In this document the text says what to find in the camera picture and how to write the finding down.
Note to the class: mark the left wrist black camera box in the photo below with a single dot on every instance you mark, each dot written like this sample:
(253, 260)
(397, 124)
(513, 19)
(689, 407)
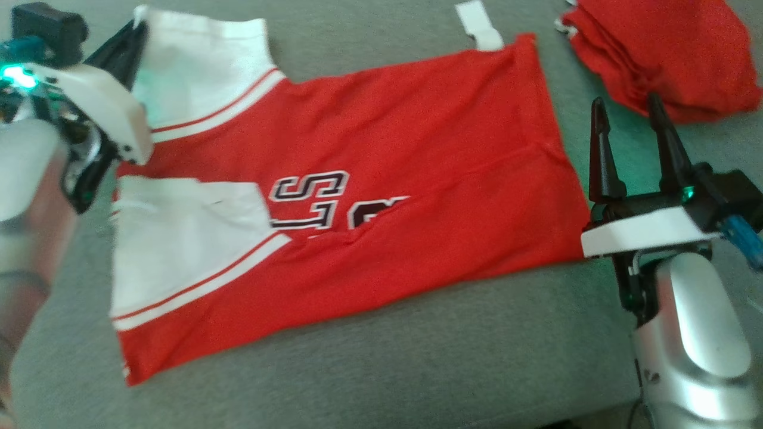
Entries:
(50, 30)

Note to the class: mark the right robot arm silver white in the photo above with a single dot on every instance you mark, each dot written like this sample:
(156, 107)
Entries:
(697, 345)

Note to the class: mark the blue camera plug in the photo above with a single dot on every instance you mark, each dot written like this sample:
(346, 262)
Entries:
(744, 238)
(21, 46)

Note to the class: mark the red basketball shorts white stripe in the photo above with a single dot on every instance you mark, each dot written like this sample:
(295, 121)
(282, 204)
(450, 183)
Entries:
(667, 53)

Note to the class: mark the red white basketball jersey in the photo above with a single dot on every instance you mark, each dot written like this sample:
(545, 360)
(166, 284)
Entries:
(417, 137)

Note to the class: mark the left blue camera plug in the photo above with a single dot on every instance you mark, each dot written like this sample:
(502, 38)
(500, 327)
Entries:
(21, 46)

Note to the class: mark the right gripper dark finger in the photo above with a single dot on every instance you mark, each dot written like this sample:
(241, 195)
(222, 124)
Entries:
(670, 155)
(602, 161)

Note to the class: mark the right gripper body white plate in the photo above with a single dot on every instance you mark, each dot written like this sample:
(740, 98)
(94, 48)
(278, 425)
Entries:
(644, 229)

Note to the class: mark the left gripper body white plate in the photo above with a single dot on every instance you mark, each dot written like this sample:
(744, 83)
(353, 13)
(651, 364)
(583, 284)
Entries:
(101, 101)

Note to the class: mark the grey sofa seat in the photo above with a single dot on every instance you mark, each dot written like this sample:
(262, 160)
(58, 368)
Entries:
(417, 369)

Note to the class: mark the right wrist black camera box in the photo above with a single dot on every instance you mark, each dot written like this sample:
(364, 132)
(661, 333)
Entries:
(730, 196)

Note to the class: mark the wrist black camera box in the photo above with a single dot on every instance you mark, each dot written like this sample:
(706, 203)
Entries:
(50, 30)
(730, 196)

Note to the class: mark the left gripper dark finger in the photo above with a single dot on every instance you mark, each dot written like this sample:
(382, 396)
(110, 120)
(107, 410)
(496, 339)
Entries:
(113, 44)
(134, 62)

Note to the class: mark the right blue camera plug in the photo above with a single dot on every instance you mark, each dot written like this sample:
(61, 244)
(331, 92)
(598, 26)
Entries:
(744, 238)

